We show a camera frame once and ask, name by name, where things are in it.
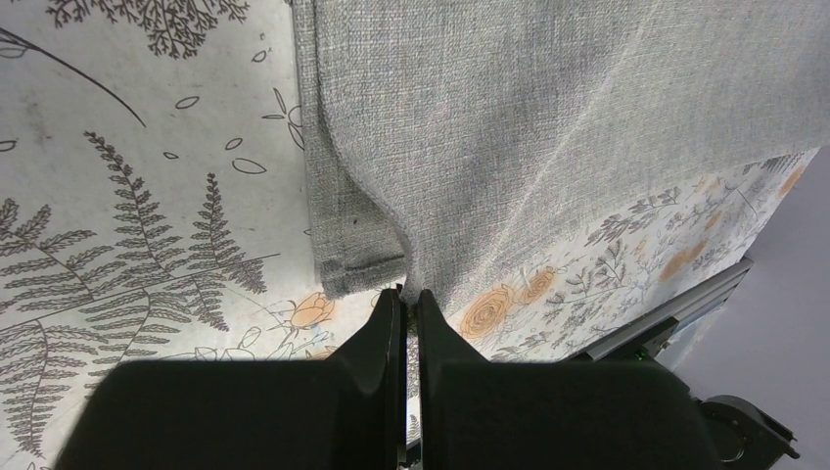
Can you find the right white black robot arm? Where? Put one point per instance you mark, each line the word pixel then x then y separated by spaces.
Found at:
pixel 744 436

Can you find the floral patterned tablecloth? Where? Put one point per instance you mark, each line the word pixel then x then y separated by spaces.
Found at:
pixel 153 206

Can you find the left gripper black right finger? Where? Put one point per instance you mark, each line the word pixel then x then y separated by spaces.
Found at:
pixel 572 414

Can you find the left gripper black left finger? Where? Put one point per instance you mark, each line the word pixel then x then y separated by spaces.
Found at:
pixel 346 411

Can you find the grey cloth napkin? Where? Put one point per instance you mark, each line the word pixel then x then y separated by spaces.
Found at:
pixel 450 142

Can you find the right aluminium frame post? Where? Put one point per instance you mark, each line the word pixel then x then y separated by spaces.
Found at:
pixel 644 338

